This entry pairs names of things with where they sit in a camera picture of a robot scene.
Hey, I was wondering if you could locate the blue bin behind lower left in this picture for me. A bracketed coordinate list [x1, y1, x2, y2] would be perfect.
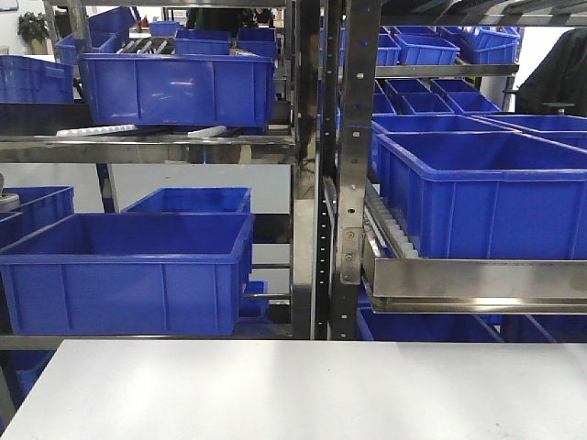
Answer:
[124, 187, 252, 213]

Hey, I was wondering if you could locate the large blue bin right shelf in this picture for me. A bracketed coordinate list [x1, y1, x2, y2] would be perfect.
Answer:
[378, 131, 586, 260]

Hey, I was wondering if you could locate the blue bin bottom right shelf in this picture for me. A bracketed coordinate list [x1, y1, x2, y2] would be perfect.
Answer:
[357, 308, 503, 343]

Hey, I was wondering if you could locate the steel shelving rack left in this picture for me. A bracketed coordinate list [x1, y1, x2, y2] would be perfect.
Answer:
[1, 1, 321, 339]

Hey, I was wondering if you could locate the steel shelving rack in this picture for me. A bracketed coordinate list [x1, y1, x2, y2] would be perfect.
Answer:
[1, 1, 321, 339]
[328, 1, 586, 340]

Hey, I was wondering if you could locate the blue bin behind right bin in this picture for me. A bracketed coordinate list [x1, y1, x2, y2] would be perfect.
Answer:
[370, 114, 515, 175]

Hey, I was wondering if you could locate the small blue bin upper shelf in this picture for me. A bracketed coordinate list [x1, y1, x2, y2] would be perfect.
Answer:
[393, 34, 460, 65]

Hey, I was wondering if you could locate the potted plant upper left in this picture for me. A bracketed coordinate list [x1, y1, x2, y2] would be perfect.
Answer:
[17, 12, 50, 55]

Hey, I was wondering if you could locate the large blue bin upper left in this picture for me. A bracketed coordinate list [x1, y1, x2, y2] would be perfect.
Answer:
[78, 53, 275, 128]

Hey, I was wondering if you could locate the large blue bin lower left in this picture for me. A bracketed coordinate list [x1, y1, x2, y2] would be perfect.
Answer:
[1, 213, 255, 336]

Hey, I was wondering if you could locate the steel shelving rack right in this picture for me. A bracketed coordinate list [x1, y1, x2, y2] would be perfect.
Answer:
[328, 1, 586, 340]

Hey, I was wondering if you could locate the blue bin far left edge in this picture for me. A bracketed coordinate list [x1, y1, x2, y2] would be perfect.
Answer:
[1, 186, 74, 248]

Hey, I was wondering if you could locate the blue crate far upper left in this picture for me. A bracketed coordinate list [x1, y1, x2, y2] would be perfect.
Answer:
[1, 55, 74, 104]

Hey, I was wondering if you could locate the white roller track right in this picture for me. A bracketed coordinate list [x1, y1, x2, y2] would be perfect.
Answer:
[365, 183, 420, 259]

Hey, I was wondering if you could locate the large blue bin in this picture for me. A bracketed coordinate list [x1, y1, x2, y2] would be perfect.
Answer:
[1, 213, 255, 336]
[78, 53, 275, 128]

